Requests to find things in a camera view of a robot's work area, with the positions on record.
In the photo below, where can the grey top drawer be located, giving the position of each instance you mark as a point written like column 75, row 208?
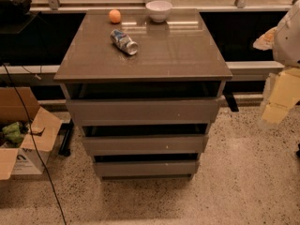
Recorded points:
column 142, row 112

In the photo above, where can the green bag in box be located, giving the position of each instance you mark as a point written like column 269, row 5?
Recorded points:
column 13, row 133

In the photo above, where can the black table leg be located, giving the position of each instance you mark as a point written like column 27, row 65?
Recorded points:
column 67, row 130

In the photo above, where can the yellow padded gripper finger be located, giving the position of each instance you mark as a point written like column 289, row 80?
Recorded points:
column 280, row 94

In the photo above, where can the black object on shelf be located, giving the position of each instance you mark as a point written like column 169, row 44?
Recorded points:
column 14, row 8

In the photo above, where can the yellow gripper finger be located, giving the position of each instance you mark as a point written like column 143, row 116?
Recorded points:
column 266, row 40

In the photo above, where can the grey bottom drawer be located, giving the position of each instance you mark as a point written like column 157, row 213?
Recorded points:
column 125, row 169

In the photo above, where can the crushed blue soda can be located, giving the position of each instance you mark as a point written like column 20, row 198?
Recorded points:
column 124, row 42

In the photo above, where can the grey middle drawer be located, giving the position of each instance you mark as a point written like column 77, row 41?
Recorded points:
column 145, row 145

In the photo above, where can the orange fruit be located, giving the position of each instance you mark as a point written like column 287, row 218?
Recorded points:
column 115, row 16

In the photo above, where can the grey drawer cabinet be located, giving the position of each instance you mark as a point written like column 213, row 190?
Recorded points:
column 176, row 60

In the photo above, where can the cardboard box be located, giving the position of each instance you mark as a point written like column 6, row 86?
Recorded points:
column 39, row 127

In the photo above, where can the white bowl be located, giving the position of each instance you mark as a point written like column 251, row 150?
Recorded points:
column 159, row 11

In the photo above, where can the grey drawer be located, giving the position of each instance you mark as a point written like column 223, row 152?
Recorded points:
column 145, row 145
column 125, row 169
column 142, row 112

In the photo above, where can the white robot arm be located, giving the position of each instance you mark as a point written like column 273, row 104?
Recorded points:
column 286, row 46

